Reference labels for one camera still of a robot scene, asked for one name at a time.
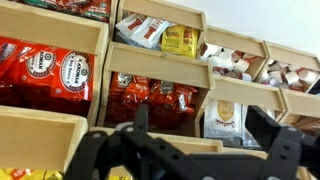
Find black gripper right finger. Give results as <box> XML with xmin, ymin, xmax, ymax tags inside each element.
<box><xmin>245</xmin><ymin>105</ymin><xmax>320</xmax><ymax>180</ymax></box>

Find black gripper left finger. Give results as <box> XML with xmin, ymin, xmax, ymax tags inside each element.
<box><xmin>64</xmin><ymin>103</ymin><xmax>214</xmax><ymax>180</ymax></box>

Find white paper bag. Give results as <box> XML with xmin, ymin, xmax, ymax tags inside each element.
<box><xmin>203</xmin><ymin>99</ymin><xmax>243</xmax><ymax>141</ymax></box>

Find red soy sauce packet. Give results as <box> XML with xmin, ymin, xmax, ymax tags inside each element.
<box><xmin>19</xmin><ymin>46</ymin><xmax>58</xmax><ymax>87</ymax></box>
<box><xmin>0</xmin><ymin>36</ymin><xmax>25</xmax><ymax>80</ymax></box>
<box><xmin>49</xmin><ymin>49</ymin><xmax>95</xmax><ymax>102</ymax></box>

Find small creamer cup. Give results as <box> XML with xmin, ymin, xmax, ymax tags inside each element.
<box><xmin>234</xmin><ymin>58</ymin><xmax>252</xmax><ymax>73</ymax></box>
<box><xmin>218</xmin><ymin>49</ymin><xmax>235</xmax><ymax>70</ymax></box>

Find wooden condiment organizer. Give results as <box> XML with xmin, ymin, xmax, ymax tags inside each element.
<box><xmin>0</xmin><ymin>0</ymin><xmax>320</xmax><ymax>180</ymax></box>

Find white packet red mark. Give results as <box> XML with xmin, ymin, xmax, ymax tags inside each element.
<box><xmin>114</xmin><ymin>13</ymin><xmax>148</xmax><ymax>42</ymax></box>
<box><xmin>131</xmin><ymin>17</ymin><xmax>172</xmax><ymax>50</ymax></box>

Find yellow mustard packet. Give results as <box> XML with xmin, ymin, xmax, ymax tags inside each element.
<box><xmin>161</xmin><ymin>24</ymin><xmax>200</xmax><ymax>60</ymax></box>

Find red green sauce packet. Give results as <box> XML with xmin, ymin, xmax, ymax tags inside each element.
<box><xmin>79</xmin><ymin>0</ymin><xmax>113</xmax><ymax>22</ymax></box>

